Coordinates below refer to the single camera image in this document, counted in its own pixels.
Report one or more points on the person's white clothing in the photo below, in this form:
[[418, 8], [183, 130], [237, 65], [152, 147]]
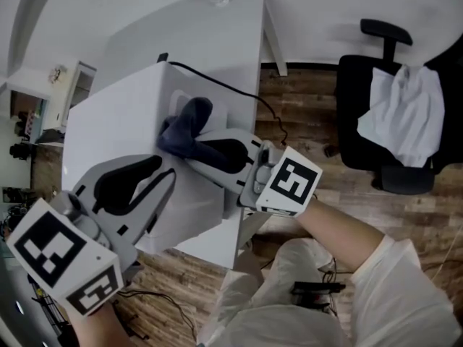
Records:
[[390, 302]]

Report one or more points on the crumpled white garment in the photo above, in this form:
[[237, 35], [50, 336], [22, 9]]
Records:
[[401, 121]]

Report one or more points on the black battery box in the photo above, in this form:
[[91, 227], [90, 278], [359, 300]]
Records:
[[314, 287]]

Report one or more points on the white side table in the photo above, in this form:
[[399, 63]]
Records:
[[27, 87]]

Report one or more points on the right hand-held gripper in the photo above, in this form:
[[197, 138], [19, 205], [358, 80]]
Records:
[[293, 183]]

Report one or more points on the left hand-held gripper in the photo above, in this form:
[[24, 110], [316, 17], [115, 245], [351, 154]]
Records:
[[54, 248]]

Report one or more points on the person's right forearm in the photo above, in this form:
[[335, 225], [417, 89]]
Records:
[[336, 230]]

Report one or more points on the small flower pot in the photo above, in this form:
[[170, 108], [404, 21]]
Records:
[[58, 74]]

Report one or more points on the black office chair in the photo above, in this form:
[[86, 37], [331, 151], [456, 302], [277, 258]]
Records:
[[351, 103]]

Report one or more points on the dark blue cloth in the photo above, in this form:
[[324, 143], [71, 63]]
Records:
[[188, 121]]

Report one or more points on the person's left forearm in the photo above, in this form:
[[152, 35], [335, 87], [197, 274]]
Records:
[[94, 331]]

